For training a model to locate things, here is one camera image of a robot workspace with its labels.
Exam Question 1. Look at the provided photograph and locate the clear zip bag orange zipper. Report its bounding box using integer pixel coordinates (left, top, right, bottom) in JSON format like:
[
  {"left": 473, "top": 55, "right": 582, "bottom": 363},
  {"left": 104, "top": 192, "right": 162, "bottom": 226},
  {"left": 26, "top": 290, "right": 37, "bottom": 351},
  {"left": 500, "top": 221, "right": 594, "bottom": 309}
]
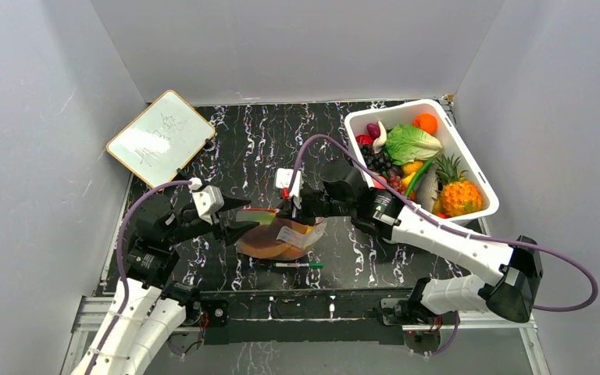
[{"left": 235, "top": 209, "right": 327, "bottom": 262}]

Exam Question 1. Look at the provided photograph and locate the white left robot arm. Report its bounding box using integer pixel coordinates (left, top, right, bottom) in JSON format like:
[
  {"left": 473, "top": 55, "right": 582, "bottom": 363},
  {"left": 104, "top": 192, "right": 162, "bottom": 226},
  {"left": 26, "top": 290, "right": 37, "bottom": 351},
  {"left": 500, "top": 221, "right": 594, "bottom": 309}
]
[{"left": 72, "top": 186, "right": 256, "bottom": 374}]

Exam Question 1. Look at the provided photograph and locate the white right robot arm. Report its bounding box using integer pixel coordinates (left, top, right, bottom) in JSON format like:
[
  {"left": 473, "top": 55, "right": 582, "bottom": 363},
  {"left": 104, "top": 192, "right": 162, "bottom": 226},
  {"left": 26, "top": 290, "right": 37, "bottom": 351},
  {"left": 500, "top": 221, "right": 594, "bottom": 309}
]
[{"left": 277, "top": 159, "right": 543, "bottom": 325}]

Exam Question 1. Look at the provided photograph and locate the dark grape bunch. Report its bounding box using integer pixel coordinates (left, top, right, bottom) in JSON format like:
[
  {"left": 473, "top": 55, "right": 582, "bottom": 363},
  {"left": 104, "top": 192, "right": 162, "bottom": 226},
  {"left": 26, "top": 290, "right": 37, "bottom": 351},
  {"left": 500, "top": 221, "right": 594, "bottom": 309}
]
[{"left": 359, "top": 145, "right": 393, "bottom": 175}]

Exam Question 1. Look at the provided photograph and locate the green capped marker pen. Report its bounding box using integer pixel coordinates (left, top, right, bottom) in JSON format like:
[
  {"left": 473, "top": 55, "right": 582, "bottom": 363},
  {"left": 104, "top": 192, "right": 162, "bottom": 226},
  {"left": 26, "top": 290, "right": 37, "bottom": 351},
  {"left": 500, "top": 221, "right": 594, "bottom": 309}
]
[{"left": 273, "top": 262, "right": 323, "bottom": 270}]

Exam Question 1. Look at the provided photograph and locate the red apple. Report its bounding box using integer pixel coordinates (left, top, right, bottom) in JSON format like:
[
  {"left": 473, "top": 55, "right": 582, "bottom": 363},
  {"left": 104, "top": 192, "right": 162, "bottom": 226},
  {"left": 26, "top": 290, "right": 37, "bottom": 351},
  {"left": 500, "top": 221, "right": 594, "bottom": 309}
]
[{"left": 355, "top": 134, "right": 373, "bottom": 147}]

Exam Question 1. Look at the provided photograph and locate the white garlic wedge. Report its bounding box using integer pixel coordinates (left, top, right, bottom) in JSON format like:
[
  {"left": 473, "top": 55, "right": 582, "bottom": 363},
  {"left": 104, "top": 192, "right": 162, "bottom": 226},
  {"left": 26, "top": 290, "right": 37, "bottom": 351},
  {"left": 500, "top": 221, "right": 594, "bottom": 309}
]
[{"left": 373, "top": 121, "right": 388, "bottom": 152}]

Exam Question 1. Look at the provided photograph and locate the purple onion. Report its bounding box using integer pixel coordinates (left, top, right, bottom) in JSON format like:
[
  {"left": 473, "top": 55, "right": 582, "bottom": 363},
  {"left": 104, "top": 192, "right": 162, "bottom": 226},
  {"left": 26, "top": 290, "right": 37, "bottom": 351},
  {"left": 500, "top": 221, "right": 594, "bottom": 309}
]
[{"left": 366, "top": 123, "right": 380, "bottom": 140}]

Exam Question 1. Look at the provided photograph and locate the white plastic bin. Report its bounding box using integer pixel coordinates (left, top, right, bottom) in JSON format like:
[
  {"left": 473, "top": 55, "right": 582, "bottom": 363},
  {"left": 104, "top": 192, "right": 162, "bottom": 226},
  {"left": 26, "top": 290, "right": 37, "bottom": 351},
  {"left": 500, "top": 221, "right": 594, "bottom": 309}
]
[{"left": 344, "top": 99, "right": 499, "bottom": 224}]

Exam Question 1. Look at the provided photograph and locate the green lettuce leaf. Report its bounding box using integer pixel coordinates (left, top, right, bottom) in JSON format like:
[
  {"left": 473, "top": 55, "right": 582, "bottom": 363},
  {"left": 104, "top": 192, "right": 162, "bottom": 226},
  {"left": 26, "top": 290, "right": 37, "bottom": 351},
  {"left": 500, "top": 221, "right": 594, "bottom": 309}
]
[{"left": 384, "top": 124, "right": 443, "bottom": 165}]

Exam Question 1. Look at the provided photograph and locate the grey fish toy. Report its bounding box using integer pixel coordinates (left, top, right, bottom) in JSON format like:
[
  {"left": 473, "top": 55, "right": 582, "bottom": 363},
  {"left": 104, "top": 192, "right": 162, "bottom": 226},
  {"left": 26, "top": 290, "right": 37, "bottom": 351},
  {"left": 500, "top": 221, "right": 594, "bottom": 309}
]
[{"left": 415, "top": 162, "right": 439, "bottom": 212}]

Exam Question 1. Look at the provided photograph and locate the green chili pepper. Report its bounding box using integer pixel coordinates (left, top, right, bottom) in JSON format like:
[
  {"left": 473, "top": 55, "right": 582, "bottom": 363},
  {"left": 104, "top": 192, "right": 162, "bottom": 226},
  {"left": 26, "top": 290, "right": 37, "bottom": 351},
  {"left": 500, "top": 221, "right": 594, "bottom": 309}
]
[{"left": 405, "top": 158, "right": 434, "bottom": 198}]

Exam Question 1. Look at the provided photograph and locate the orange fruit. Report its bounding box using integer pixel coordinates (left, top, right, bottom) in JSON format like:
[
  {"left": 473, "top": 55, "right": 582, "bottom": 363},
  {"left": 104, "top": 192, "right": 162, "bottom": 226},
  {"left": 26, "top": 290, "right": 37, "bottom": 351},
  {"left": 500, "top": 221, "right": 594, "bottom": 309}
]
[{"left": 412, "top": 113, "right": 438, "bottom": 135}]

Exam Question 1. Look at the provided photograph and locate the pineapple toy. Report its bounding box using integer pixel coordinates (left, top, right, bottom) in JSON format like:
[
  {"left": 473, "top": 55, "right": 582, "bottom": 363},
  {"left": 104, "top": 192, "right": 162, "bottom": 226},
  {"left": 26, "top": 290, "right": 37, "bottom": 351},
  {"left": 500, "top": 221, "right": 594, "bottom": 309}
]
[{"left": 436, "top": 155, "right": 484, "bottom": 217}]

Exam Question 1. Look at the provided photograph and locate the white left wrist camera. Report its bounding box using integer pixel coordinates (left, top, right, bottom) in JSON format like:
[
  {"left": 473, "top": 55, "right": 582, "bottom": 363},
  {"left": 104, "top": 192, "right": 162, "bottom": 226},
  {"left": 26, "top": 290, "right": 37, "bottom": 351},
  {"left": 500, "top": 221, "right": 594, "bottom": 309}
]
[{"left": 192, "top": 185, "right": 224, "bottom": 225}]

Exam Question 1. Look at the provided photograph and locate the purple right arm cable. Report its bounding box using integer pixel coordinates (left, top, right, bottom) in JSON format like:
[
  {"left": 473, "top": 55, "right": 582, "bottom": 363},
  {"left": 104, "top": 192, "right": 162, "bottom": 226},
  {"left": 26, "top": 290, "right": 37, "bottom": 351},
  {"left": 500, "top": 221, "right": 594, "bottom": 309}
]
[{"left": 287, "top": 134, "right": 599, "bottom": 313}]

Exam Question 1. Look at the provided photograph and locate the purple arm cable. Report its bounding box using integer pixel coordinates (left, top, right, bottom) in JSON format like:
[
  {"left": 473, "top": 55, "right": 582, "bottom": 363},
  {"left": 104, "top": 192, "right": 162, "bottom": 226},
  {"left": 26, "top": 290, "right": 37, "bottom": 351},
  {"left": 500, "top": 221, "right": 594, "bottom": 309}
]
[
  {"left": 287, "top": 134, "right": 599, "bottom": 313},
  {"left": 82, "top": 180, "right": 195, "bottom": 375}
]

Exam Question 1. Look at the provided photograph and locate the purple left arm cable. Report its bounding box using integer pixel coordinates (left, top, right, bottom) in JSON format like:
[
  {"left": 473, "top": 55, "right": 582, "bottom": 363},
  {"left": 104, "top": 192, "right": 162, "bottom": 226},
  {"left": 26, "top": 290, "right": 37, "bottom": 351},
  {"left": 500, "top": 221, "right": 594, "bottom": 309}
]
[{"left": 82, "top": 180, "right": 195, "bottom": 375}]

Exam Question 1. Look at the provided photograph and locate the small whiteboard yellow frame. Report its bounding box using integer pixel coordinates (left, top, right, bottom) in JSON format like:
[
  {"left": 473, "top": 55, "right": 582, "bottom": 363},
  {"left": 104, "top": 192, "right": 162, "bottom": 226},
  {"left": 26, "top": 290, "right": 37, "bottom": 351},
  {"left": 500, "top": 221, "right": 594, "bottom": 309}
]
[{"left": 106, "top": 90, "right": 216, "bottom": 188}]

